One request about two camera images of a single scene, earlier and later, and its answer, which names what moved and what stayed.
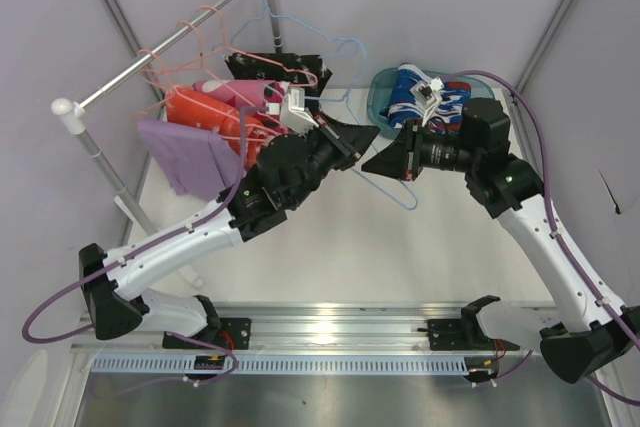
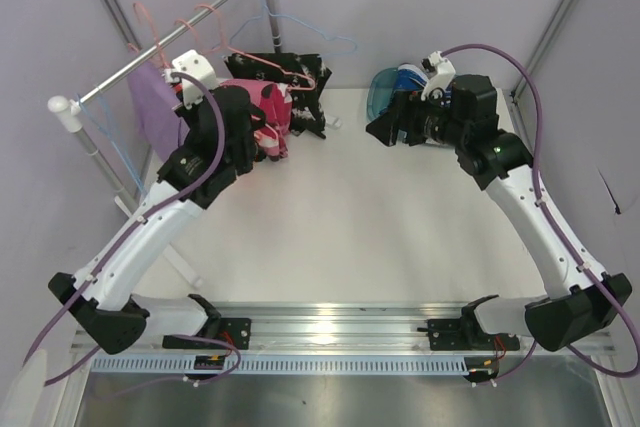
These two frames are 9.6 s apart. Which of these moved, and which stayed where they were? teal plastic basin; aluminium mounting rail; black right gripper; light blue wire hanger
Moved: black right gripper; light blue wire hanger
Stayed: aluminium mounting rail; teal plastic basin
